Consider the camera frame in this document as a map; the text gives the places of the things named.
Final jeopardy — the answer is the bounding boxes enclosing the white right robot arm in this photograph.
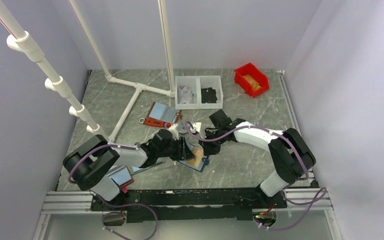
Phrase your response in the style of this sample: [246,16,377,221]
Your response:
[199,110,316,208]

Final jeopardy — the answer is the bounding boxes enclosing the white pvc pipe frame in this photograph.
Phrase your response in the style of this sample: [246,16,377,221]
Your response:
[0,0,180,148]

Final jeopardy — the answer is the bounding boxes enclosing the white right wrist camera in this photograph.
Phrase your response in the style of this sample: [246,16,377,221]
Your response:
[190,122,203,135]

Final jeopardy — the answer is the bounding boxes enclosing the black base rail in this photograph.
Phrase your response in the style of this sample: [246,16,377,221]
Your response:
[90,187,287,223]

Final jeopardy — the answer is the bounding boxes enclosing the orange handled adjustable wrench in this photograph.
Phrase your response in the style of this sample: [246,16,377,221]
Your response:
[139,118,174,129]

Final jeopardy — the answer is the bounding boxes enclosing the red open card holder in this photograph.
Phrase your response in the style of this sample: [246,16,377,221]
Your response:
[108,166,134,188]

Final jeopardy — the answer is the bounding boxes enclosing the gold vip card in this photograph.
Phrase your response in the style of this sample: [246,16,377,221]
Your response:
[187,147,204,168]

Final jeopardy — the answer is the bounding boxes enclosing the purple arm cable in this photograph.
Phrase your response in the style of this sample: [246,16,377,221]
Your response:
[183,120,328,232]
[67,142,160,240]

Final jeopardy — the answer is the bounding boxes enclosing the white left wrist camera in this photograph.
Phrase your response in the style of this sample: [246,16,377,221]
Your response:
[167,122,187,140]

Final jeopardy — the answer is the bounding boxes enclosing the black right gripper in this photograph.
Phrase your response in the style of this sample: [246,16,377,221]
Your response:
[198,128,226,156]

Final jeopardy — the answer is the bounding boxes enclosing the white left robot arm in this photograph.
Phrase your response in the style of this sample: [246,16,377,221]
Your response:
[62,129,195,210]

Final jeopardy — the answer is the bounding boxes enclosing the navy blue card holder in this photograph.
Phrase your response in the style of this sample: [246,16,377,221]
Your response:
[180,142,210,173]

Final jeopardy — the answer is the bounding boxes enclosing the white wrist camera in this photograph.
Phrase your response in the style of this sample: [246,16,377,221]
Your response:
[167,122,187,140]
[190,122,203,135]

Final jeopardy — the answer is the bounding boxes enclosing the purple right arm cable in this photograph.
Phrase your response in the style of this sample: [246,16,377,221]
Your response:
[183,120,328,232]

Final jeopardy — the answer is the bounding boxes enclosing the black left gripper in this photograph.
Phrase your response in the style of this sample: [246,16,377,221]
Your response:
[157,136,195,161]

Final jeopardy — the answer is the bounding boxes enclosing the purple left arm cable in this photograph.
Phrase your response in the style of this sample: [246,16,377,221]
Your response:
[67,142,160,240]

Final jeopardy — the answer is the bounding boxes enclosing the gold cards in bin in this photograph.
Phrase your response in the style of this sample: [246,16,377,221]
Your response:
[244,74,261,92]

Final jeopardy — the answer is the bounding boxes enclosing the red plastic bin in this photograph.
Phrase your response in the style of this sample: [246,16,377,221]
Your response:
[234,62,270,98]

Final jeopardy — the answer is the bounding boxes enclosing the white bin with black cards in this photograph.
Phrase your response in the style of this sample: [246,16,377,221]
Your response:
[198,75,224,110]

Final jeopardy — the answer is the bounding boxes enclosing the green open card holder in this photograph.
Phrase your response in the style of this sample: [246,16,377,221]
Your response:
[128,158,165,175]

